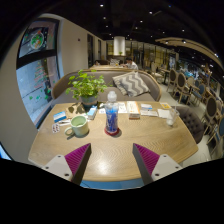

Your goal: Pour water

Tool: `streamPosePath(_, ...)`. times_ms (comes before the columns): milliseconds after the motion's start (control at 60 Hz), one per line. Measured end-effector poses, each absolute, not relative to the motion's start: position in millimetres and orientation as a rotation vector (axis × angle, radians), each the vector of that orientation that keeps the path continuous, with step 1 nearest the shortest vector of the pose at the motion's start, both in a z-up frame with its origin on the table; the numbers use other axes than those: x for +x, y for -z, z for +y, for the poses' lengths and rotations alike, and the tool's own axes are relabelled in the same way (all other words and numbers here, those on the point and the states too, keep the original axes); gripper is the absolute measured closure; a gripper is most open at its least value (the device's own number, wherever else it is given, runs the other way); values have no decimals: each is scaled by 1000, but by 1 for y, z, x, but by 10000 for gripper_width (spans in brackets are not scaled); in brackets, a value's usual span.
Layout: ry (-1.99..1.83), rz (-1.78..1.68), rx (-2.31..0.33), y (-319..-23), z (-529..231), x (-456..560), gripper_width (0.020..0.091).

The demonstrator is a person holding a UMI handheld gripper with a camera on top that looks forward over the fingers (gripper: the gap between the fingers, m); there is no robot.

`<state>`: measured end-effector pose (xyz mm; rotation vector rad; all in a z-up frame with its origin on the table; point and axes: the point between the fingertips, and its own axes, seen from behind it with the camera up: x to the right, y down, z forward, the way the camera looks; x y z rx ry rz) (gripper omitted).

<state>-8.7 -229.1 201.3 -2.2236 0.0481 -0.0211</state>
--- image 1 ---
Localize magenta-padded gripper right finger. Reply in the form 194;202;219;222
132;143;184;186

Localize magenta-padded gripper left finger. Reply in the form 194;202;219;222
41;143;92;186

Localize clear blue-label drink bottle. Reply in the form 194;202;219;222
103;90;120;134

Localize pale green mug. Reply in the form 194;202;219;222
64;115;90;138

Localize pill blister pack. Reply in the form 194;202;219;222
51;122;62;134

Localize flat round red coaster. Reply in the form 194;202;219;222
103;126;121;137

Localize blue white card pack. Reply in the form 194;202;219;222
53;110;68;124

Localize white paper sheets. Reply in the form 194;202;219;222
139;109;159;118

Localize white napkin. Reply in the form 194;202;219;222
157;108;171;120

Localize clear drinking glass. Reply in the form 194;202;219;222
165;107;180;127

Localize light blue tissue pack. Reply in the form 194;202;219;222
86;105;99;120

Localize white orange-print box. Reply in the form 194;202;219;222
126;100;142;120

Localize blue white packet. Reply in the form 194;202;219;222
139;103;154;112

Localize yellow card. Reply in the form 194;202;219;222
159;102;173;110

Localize grey tufted chair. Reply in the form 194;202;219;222
175;105;205;145

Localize white printed pamphlet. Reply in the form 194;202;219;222
98;101;128;115

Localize grey curved sofa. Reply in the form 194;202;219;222
50;68;163;108

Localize green potted plant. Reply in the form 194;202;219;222
65;69;109;108

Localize grey white chevron cushion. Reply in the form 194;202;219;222
112;70;150;98

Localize group of round-back chairs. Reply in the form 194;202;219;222
159;68;224;158

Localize person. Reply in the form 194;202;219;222
123;57;139;71

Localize group of ceiling lights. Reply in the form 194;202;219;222
98;3;221;58

